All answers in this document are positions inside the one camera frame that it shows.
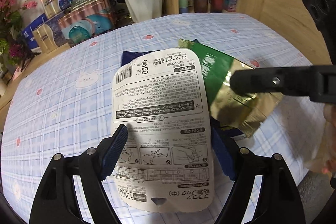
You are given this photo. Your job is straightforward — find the person's right hand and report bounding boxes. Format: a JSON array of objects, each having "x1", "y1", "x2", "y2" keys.
[{"x1": 305, "y1": 104, "x2": 335, "y2": 174}]

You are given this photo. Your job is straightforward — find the pink cherry blossom plant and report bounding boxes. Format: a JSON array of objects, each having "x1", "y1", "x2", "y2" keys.
[{"x1": 1, "y1": 0, "x2": 38, "y2": 66}]

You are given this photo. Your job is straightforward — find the green gold foil pouch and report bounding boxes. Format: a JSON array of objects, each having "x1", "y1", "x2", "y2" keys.
[{"x1": 178, "y1": 39, "x2": 283, "y2": 138}]

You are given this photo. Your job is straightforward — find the blue gold cosmetic box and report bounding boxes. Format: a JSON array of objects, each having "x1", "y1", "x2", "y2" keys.
[{"x1": 33, "y1": 23, "x2": 67, "y2": 53}]

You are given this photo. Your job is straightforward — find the large blue white box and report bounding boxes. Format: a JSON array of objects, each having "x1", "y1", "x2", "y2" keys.
[{"x1": 22, "y1": 13, "x2": 47, "y2": 53}]

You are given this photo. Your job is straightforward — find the dark blue wrapper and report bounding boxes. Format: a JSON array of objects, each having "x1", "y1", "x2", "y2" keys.
[{"x1": 121, "y1": 51, "x2": 152, "y2": 67}]

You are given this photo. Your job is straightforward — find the blue plaid tablecloth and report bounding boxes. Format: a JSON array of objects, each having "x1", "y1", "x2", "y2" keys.
[{"x1": 1, "y1": 13, "x2": 325, "y2": 223}]

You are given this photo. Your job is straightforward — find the white Japanese hook card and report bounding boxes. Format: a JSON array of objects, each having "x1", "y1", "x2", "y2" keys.
[{"x1": 112, "y1": 48, "x2": 214, "y2": 213}]

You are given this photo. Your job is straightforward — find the red paper cup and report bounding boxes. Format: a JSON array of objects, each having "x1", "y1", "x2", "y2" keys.
[{"x1": 210, "y1": 0, "x2": 224, "y2": 13}]

